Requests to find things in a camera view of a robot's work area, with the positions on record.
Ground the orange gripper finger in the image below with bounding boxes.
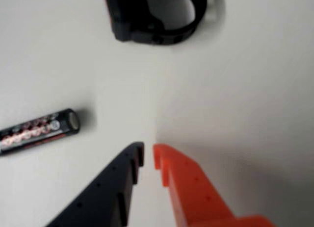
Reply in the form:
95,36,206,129
152,143,277,227

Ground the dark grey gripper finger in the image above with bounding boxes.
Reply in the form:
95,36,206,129
45,141,145,227

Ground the black cylindrical battery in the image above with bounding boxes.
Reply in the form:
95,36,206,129
0,108,81,157

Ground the small black ring clamp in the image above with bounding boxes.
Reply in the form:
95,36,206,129
103,0,208,45

